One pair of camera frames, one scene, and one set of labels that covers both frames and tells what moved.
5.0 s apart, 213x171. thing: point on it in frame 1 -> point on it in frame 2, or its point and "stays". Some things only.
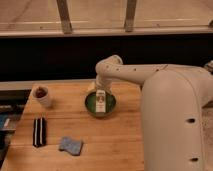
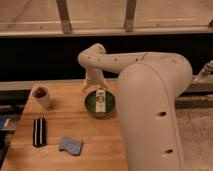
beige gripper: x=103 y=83 -> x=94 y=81
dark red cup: x=40 y=95 stays
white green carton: x=100 y=101 stays
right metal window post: x=130 y=11 stays
